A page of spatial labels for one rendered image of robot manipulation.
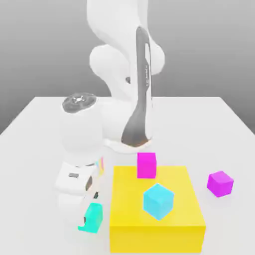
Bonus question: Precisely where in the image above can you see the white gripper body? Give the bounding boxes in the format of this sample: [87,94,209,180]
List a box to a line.
[56,188,101,228]

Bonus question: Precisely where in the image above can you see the small teal cube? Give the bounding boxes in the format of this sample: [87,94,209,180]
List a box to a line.
[77,202,104,234]

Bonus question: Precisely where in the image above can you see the small magenta cube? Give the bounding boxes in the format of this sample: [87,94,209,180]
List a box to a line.
[136,152,157,179]

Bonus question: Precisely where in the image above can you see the small cyan cube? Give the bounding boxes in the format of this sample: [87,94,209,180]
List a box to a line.
[142,183,175,222]

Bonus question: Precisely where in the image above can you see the small purple cube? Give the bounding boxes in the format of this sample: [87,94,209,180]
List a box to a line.
[206,170,235,198]

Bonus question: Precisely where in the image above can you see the large yellow box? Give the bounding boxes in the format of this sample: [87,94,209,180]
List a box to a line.
[109,165,206,254]

